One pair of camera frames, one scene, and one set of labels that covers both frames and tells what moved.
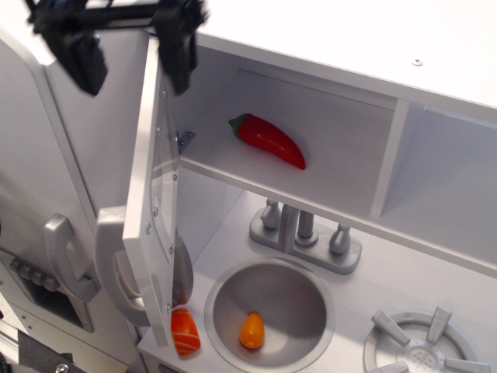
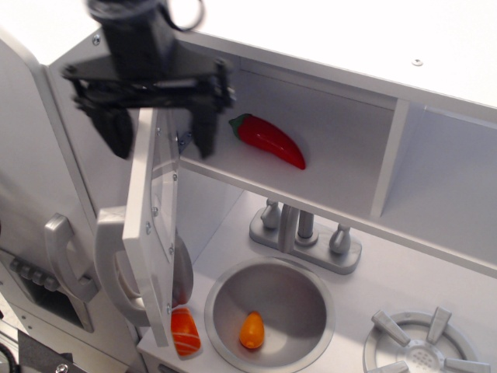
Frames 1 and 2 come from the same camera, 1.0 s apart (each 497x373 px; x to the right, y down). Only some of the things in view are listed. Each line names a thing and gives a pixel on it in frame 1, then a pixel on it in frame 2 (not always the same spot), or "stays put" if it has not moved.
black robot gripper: (69, 27) to (147, 68)
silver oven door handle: (59, 233) stays put
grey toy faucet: (292, 230) stays put
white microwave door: (150, 231) stays put
